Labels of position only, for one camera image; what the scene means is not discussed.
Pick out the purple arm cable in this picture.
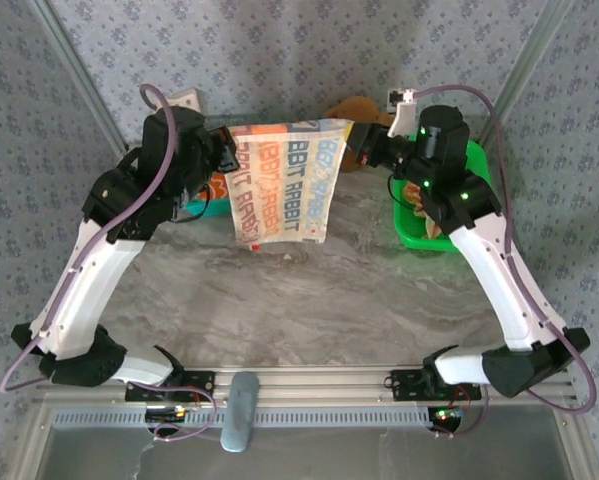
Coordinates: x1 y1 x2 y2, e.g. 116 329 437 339
413 84 598 440
1 83 216 442

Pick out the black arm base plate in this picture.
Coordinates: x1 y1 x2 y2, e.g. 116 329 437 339
389 368 483 402
124 370 216 402

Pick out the white towel rabbit lettering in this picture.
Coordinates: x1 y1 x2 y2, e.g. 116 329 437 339
226 118 355 251

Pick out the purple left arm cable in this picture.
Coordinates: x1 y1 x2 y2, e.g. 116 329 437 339
1 83 216 442

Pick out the small circuit board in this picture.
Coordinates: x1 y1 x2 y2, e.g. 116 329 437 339
145 407 188 424
428 407 465 431

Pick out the slotted grey cable duct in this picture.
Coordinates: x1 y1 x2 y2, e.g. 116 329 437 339
53 405 433 429

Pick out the brown plush dog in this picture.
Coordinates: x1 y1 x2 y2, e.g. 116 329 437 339
323 95 395 174

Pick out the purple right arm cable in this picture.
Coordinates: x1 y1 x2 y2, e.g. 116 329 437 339
413 84 598 440

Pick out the green plastic basket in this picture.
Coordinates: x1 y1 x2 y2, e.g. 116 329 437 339
392 139 493 254

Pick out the orange towel round face print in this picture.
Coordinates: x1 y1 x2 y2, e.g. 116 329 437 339
402 182 443 240

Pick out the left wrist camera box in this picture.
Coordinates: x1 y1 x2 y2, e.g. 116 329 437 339
171 88 204 114

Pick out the teal plastic basket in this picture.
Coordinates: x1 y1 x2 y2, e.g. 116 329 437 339
181 113 260 221

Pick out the aluminium frame post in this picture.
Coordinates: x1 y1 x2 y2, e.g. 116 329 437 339
28 0 130 154
472 0 576 151

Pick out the grey oblong handle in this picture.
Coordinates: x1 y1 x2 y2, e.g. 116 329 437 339
220 372 260 454

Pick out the aluminium frame rail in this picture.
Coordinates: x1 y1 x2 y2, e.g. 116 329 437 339
32 366 578 406

